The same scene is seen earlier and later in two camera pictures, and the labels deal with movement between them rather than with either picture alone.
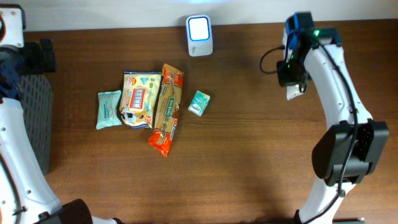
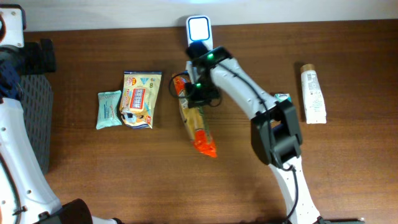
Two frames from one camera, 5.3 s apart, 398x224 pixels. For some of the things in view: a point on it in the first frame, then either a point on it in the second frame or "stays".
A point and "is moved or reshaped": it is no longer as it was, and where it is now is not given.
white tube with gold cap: x=293 y=91 -> x=314 y=99
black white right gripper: x=283 y=79 -> x=193 y=100
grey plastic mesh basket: x=37 y=101 stays
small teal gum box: x=199 y=103 is moved or reshaped
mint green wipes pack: x=108 y=109 stays
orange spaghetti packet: x=168 y=108 -> x=193 y=121
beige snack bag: x=138 y=94 stays
